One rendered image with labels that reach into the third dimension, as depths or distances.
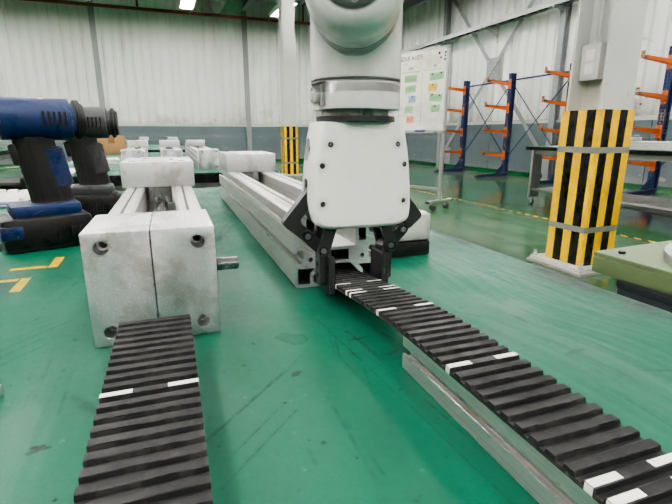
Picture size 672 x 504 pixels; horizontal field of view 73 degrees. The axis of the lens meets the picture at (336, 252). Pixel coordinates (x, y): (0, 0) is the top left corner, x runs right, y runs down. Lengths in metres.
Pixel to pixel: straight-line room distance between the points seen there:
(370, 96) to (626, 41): 3.33
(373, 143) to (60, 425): 0.32
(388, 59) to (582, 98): 3.42
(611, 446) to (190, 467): 0.19
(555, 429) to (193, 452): 0.17
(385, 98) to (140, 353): 0.28
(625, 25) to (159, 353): 3.56
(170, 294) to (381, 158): 0.22
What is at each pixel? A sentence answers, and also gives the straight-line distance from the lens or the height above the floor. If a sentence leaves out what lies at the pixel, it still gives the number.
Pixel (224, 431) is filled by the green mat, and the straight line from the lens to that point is 0.29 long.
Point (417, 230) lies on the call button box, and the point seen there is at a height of 0.82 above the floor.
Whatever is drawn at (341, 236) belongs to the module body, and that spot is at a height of 0.82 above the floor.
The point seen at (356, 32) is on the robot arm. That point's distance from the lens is 0.36.
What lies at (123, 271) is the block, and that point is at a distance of 0.40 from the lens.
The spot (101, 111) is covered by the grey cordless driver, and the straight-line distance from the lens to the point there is 1.04.
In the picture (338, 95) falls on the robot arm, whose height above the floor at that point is 0.98.
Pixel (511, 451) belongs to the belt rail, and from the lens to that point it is 0.27.
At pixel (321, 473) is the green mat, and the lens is 0.26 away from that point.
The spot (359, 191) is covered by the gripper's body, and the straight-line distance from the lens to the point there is 0.43.
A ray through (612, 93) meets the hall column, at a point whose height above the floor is 1.20.
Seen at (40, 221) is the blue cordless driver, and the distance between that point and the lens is 0.80.
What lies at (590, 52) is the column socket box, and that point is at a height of 1.47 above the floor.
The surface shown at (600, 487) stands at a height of 0.81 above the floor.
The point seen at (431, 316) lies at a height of 0.81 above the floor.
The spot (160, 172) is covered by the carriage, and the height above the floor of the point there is 0.89.
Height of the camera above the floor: 0.95
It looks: 15 degrees down
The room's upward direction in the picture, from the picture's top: straight up
